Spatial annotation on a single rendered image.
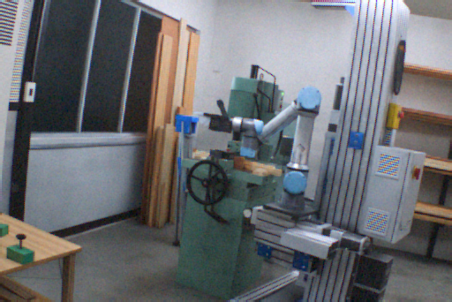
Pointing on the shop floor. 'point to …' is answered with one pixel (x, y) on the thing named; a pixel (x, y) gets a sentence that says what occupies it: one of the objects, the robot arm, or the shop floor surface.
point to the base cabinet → (218, 248)
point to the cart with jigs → (15, 290)
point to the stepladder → (185, 127)
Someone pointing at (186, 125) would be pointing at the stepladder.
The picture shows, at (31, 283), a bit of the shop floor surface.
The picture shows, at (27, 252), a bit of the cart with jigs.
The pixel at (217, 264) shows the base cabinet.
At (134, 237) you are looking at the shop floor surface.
